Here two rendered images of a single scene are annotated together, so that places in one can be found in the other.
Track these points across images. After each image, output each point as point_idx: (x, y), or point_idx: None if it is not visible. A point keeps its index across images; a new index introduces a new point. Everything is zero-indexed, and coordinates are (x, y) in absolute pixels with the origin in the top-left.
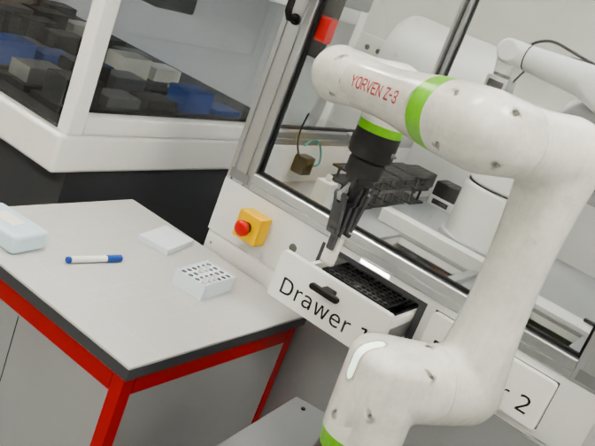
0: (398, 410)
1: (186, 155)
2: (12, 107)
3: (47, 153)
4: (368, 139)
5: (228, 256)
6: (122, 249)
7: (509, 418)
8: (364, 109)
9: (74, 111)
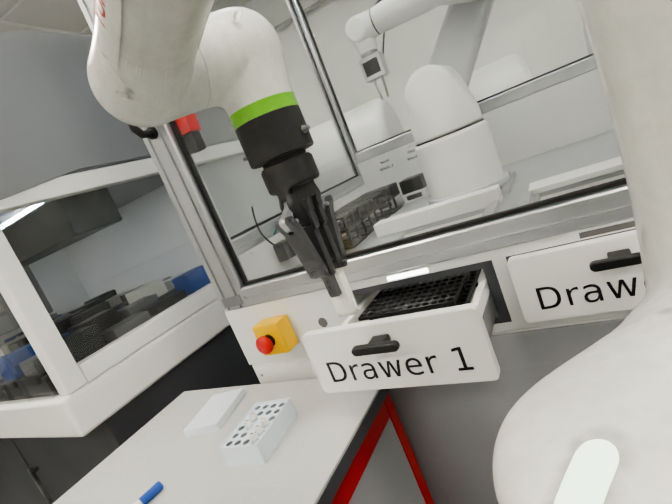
0: None
1: (213, 319)
2: (24, 407)
3: (67, 424)
4: (255, 130)
5: (283, 374)
6: (168, 465)
7: None
8: (148, 39)
9: (57, 371)
